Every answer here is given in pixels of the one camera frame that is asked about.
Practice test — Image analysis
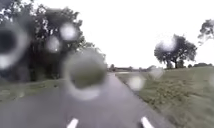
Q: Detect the grey asphalt path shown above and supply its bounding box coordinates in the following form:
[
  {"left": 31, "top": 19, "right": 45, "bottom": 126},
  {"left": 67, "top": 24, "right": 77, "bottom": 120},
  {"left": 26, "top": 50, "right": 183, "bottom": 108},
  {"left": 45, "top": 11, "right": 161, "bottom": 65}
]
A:
[{"left": 0, "top": 71, "right": 176, "bottom": 128}]

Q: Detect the robot's own part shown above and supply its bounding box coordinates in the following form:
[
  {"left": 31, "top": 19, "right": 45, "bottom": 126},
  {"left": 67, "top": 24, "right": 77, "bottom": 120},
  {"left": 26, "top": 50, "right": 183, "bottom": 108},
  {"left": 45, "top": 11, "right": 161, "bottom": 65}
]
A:
[
  {"left": 140, "top": 116, "right": 155, "bottom": 128},
  {"left": 66, "top": 117, "right": 80, "bottom": 128}
]

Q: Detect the broad dark tree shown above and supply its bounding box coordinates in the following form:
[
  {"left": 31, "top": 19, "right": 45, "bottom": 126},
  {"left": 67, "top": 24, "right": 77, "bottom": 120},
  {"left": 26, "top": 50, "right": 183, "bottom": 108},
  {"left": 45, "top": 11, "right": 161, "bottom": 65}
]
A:
[{"left": 154, "top": 33, "right": 198, "bottom": 70}]

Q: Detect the row of dark trees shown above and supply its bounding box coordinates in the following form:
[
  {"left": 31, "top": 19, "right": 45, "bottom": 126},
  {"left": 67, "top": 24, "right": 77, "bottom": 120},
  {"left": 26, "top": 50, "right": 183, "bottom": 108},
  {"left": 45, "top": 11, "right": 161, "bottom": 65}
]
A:
[{"left": 0, "top": 0, "right": 107, "bottom": 84}]

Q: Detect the grass slope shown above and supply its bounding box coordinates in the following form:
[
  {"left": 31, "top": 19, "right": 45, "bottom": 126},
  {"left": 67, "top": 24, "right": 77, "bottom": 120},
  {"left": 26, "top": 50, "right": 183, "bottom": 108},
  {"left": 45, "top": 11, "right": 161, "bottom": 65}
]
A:
[{"left": 115, "top": 65, "right": 214, "bottom": 128}]

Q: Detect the grass verge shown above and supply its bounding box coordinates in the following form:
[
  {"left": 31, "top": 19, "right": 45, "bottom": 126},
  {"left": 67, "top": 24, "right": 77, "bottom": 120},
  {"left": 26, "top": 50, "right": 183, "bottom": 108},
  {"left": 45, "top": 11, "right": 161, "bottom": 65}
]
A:
[{"left": 0, "top": 78, "right": 64, "bottom": 105}]

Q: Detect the tall thin-trunk tree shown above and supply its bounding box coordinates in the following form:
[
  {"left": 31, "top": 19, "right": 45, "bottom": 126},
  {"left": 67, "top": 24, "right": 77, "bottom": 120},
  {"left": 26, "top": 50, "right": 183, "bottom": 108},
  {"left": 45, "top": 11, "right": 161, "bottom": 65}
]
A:
[{"left": 197, "top": 17, "right": 214, "bottom": 51}]

